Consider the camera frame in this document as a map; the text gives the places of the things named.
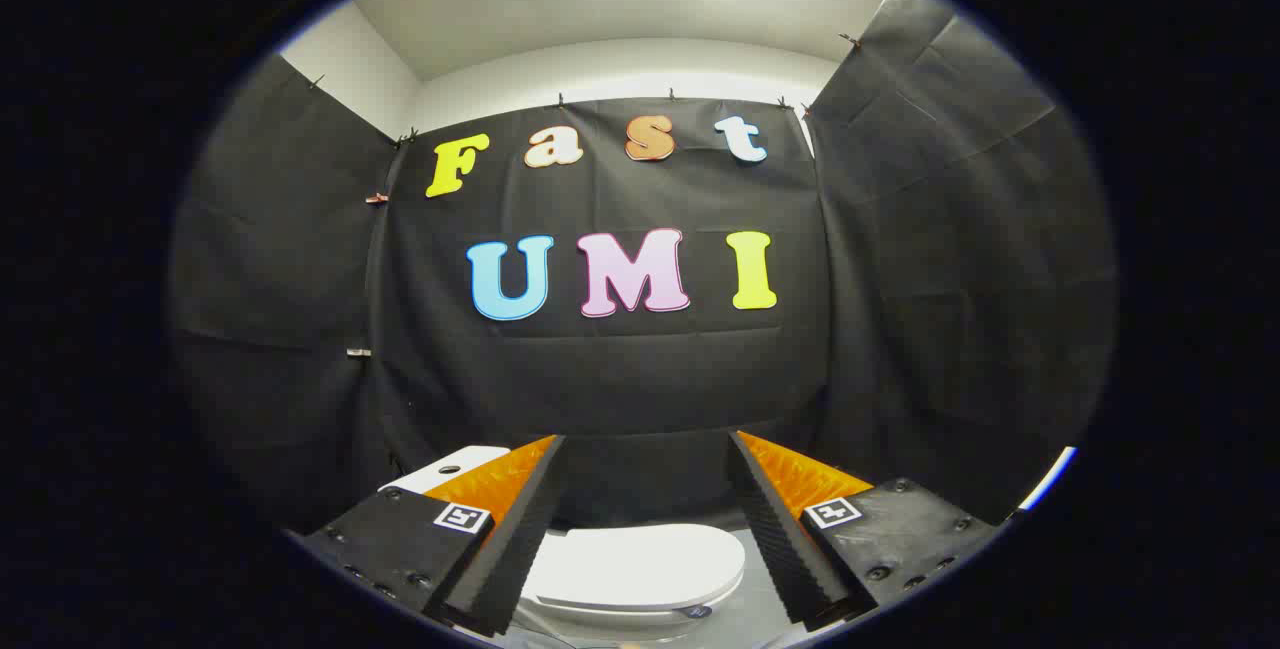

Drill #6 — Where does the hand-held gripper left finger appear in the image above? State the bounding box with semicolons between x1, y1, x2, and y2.
300;434;568;638

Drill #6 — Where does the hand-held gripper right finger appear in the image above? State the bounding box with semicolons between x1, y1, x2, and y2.
725;429;1006;632

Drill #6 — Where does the black backdrop cloth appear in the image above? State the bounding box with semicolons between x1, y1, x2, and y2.
170;0;1118;532

